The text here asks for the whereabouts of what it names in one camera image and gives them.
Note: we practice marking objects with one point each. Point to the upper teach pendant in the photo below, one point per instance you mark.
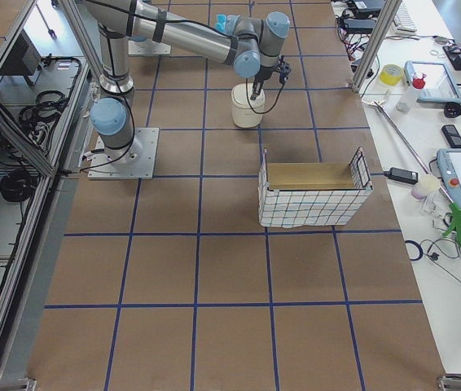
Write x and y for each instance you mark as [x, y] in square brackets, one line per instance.
[440, 86]

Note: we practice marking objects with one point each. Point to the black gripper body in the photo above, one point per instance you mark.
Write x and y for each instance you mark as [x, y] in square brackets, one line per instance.
[262, 75]

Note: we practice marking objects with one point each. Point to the white paper cup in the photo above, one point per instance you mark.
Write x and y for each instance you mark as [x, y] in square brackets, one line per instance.
[425, 186]

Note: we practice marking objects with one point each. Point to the blue teddy bear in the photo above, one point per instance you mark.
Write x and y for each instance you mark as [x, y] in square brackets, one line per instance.
[221, 21]

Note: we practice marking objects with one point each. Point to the black power adapter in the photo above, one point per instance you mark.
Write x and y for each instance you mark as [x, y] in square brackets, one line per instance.
[402, 175]

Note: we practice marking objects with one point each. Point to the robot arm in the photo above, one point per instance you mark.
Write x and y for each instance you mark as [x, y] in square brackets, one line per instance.
[251, 46]
[143, 11]

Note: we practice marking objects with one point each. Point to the green plastic clamp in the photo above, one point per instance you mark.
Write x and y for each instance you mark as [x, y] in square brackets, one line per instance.
[455, 224]

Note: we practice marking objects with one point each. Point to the yellow tape roll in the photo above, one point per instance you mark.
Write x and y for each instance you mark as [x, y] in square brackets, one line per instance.
[391, 74]

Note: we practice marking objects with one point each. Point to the red capped bottle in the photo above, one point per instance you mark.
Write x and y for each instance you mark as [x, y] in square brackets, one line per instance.
[409, 99]

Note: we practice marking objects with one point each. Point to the long metal rod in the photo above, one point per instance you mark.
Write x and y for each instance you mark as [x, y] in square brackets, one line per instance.
[379, 106]

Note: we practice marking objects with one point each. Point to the checkered cloth wooden box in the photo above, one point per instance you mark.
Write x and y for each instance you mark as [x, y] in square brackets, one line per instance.
[312, 194]

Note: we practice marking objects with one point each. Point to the black remote control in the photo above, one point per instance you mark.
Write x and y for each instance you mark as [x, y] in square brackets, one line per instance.
[452, 136]

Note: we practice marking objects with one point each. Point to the aluminium frame post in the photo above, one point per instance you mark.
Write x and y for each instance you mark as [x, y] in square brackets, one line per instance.
[382, 25]

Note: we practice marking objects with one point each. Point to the white trash can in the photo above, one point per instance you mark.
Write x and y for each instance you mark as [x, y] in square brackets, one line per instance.
[246, 112]

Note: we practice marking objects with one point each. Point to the grey control box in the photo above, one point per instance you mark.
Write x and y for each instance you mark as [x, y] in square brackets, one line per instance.
[23, 60]

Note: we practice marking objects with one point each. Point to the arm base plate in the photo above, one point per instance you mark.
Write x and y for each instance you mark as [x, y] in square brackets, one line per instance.
[139, 162]
[148, 48]

